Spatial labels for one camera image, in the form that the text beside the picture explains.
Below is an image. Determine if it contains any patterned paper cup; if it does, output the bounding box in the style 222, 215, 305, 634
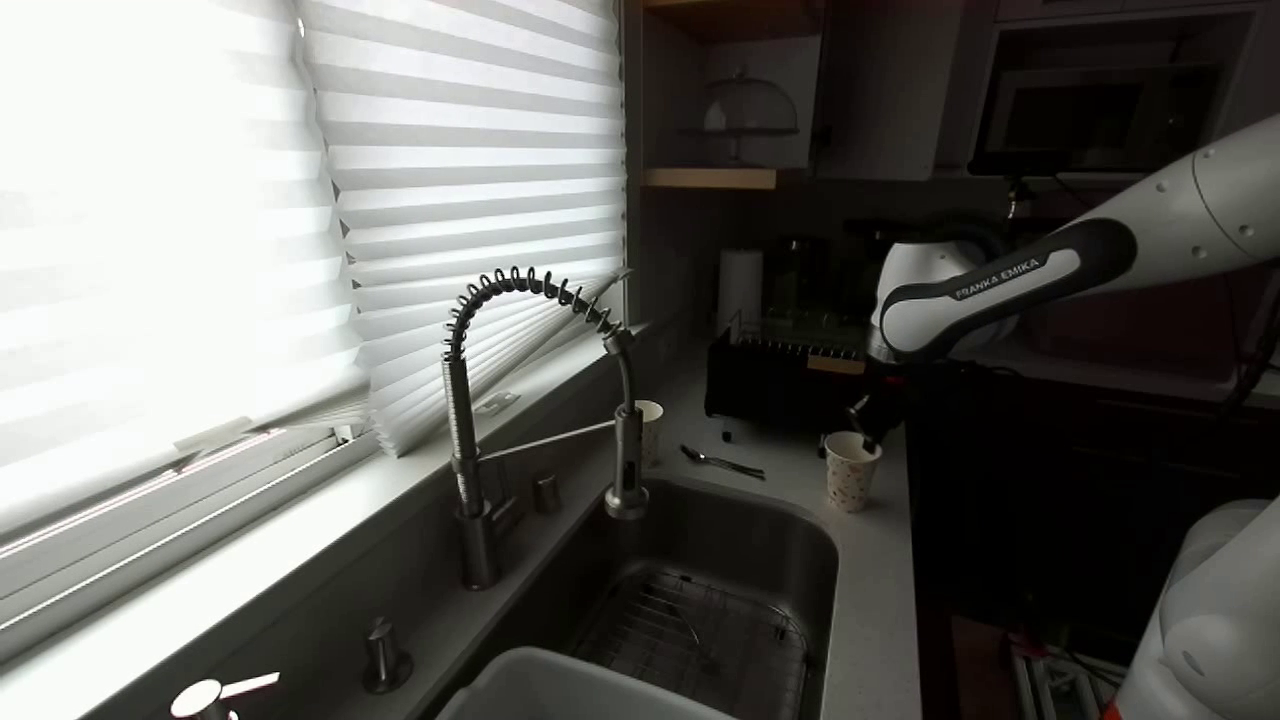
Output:
818, 427, 886, 514
631, 394, 669, 463

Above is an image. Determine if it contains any chrome spring neck faucet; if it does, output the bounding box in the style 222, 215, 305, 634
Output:
439, 262, 657, 591

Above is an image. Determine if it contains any black caddy with wooden top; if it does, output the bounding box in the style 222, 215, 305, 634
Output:
800, 348, 871, 402

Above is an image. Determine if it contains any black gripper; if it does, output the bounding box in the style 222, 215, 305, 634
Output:
855, 360, 922, 456

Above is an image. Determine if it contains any metal sink bottom grid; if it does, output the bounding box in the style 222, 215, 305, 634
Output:
571, 556, 813, 720

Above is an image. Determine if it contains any stainless steel sink basin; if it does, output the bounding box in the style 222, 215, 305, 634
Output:
530, 475, 845, 720

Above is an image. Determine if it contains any white pleated window blind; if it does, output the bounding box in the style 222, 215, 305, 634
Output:
292, 0, 631, 461
0, 0, 376, 542

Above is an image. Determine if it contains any metal fork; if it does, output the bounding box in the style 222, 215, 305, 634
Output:
664, 582, 723, 671
675, 438, 770, 482

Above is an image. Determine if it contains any dark built-in microwave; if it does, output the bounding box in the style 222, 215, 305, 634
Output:
971, 16, 1257, 175

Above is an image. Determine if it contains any wooden shelf board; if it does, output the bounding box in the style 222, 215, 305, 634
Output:
637, 162, 785, 193

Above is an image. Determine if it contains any clear glass cake dome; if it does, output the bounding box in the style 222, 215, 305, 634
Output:
685, 68, 804, 138

